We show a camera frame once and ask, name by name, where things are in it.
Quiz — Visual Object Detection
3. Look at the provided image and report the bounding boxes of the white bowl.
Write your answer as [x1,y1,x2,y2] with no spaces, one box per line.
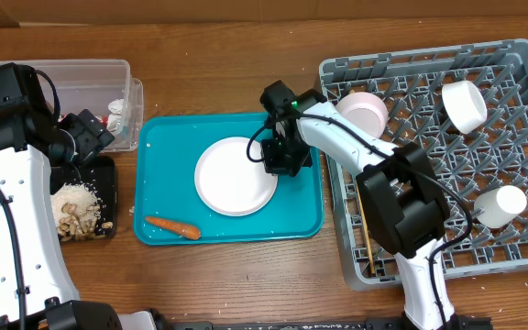
[442,81,488,134]

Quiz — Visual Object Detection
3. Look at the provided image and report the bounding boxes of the grey dishwasher rack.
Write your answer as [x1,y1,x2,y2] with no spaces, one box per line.
[318,38,528,278]

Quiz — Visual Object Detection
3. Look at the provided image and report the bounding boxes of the orange carrot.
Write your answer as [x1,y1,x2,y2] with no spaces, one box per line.
[145,216,202,240]

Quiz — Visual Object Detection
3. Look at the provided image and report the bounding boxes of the pink bowl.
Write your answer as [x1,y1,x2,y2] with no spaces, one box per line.
[335,92,389,138]

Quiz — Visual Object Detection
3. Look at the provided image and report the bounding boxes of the small white cup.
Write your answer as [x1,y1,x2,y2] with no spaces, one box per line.
[474,185,527,228]

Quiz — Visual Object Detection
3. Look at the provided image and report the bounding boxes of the wooden chopstick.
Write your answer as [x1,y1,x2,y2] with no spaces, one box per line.
[356,186,376,276]

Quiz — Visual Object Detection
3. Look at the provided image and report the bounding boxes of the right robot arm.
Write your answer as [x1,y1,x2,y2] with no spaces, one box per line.
[259,81,459,329]

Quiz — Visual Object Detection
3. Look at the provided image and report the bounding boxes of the white round plate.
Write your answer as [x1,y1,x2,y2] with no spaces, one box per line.
[194,137,278,217]

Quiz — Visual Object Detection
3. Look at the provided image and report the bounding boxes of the black plastic tray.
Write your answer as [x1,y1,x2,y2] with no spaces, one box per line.
[50,157,117,238]

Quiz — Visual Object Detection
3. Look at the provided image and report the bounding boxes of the teal serving tray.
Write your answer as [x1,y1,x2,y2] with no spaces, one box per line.
[133,112,325,246]

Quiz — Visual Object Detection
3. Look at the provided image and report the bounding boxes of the red snack wrapper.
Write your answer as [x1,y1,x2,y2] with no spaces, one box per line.
[59,114,108,127]

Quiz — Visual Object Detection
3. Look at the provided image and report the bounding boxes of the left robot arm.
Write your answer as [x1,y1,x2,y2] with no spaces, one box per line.
[0,62,114,329]

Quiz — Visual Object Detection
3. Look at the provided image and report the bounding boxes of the pile of white rice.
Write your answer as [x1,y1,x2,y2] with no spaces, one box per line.
[51,183,101,226]

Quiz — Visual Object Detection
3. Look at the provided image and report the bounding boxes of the pile of peanuts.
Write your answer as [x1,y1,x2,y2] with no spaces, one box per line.
[57,203,114,242]

